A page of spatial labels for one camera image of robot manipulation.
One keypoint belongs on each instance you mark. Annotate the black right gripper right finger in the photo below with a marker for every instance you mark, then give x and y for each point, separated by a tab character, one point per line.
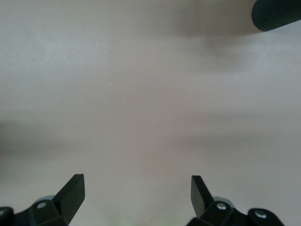
202	202

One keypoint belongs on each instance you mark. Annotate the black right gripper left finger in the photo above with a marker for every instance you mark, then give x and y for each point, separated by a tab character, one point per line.
70	197

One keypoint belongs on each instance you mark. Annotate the black foam roll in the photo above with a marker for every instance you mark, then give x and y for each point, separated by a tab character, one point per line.
275	14

